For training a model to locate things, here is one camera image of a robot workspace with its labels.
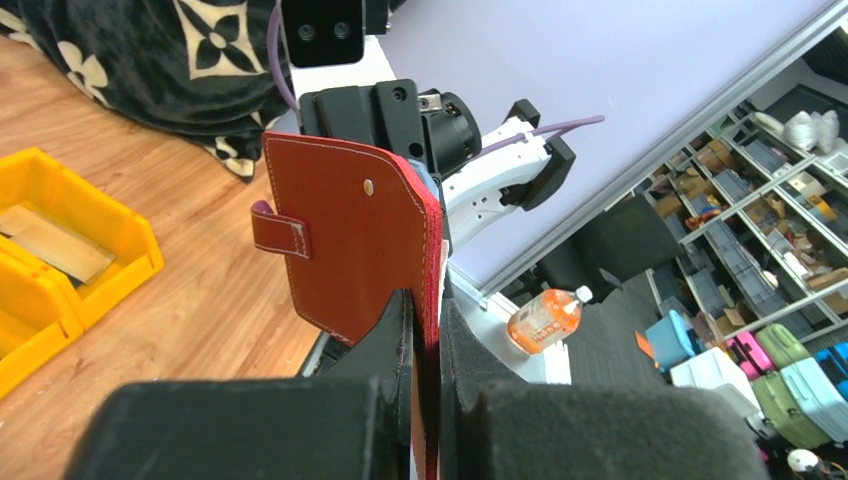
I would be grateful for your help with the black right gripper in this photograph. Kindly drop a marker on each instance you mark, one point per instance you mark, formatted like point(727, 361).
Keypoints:
point(433, 127)

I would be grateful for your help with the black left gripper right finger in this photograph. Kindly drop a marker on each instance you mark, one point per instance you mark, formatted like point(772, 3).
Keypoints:
point(496, 425)

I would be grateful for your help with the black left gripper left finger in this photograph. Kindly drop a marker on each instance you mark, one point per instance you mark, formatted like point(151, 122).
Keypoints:
point(352, 421)

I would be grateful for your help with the white cards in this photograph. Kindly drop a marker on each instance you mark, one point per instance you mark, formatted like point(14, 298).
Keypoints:
point(426, 178)

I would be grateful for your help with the red leather card holder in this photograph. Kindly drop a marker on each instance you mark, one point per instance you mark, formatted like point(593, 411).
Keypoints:
point(354, 223)

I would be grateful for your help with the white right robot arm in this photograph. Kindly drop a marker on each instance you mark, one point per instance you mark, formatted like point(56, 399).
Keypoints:
point(478, 178)

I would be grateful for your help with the yellow bin with black holder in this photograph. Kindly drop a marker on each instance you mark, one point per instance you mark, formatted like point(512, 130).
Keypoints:
point(38, 319)

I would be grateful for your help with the beige striped cards in bin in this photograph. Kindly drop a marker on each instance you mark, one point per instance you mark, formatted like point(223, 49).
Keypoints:
point(79, 258)

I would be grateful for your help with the yellow bin with striped cards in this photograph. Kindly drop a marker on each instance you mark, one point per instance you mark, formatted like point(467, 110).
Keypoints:
point(36, 181)

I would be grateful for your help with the orange drink bottle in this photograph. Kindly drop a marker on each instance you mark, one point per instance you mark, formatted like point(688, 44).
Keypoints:
point(550, 317)

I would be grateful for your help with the blue storage box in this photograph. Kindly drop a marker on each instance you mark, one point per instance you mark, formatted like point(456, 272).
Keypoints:
point(670, 340)

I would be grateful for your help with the black office chair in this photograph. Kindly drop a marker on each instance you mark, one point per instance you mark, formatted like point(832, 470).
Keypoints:
point(615, 246)

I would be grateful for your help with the black floral blanket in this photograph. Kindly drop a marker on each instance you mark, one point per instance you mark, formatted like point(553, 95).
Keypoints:
point(198, 70)

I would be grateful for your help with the pink suitcase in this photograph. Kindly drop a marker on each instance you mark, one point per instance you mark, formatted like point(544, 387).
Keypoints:
point(749, 355)

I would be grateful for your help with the green suitcase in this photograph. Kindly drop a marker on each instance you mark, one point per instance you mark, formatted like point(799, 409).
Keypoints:
point(782, 411)

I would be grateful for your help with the light blue suitcase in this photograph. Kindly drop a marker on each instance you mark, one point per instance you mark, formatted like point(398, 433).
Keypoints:
point(817, 397)

